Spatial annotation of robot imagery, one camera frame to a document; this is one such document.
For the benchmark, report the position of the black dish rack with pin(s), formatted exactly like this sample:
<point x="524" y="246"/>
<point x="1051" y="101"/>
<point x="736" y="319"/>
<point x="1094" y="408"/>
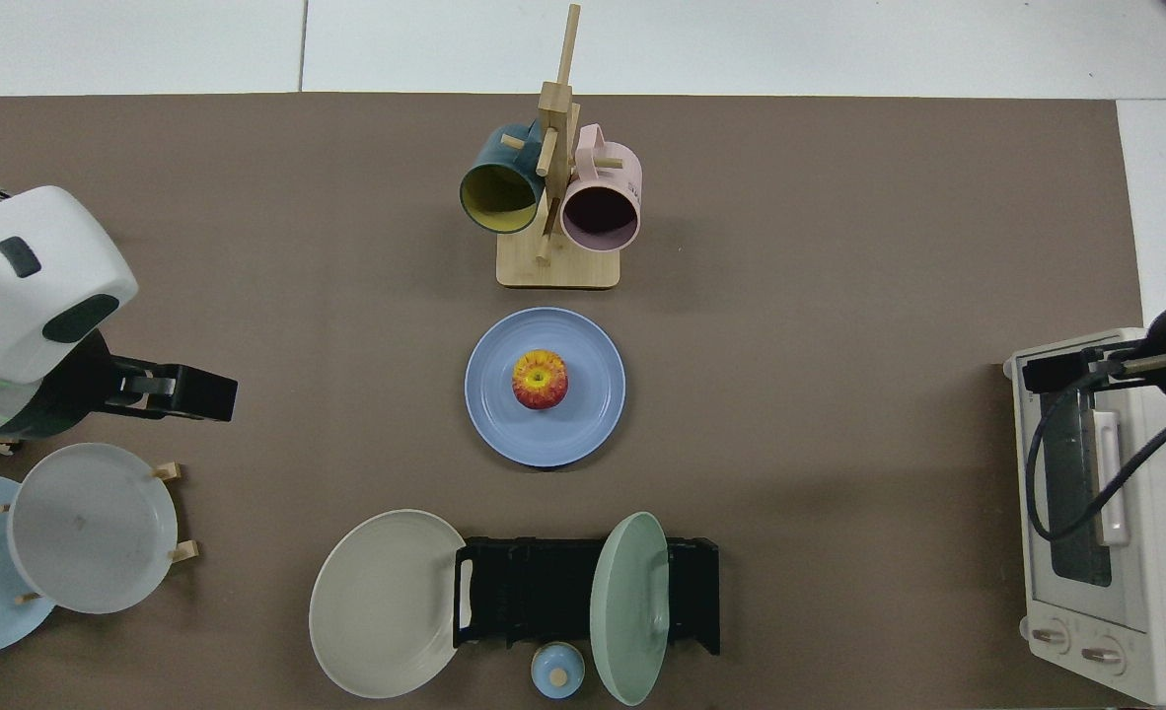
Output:
<point x="524" y="592"/>

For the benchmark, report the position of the wooden cup stand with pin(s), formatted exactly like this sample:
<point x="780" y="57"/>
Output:
<point x="558" y="271"/>

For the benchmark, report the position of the wooden peg plate rack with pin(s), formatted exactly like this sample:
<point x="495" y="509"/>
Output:
<point x="169" y="471"/>

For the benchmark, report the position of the pale toaster oven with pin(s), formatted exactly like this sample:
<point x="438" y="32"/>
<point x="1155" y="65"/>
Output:
<point x="1165" y="611"/>

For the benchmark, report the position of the green plate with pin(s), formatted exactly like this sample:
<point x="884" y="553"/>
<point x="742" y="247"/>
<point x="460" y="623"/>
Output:
<point x="627" y="611"/>

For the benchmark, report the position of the red yellow apple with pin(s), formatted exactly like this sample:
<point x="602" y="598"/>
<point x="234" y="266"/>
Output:
<point x="541" y="383"/>

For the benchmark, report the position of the beige plate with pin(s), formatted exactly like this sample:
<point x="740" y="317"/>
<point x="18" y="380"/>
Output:
<point x="376" y="611"/>

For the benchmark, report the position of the dark teal cup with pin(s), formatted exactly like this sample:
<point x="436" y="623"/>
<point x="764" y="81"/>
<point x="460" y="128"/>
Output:
<point x="489" y="156"/>

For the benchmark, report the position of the white plate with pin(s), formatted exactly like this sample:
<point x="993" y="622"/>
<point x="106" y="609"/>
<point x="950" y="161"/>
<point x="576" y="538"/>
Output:
<point x="90" y="532"/>

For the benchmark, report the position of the brown table cloth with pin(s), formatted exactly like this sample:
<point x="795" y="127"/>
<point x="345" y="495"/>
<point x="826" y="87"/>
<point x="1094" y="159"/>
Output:
<point x="741" y="197"/>

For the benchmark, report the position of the pink cup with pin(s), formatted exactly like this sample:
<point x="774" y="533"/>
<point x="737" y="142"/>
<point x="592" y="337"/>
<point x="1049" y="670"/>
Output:
<point x="618" y="173"/>

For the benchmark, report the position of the small blue round jar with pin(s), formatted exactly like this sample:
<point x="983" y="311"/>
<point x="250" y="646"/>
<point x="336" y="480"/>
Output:
<point x="556" y="673"/>

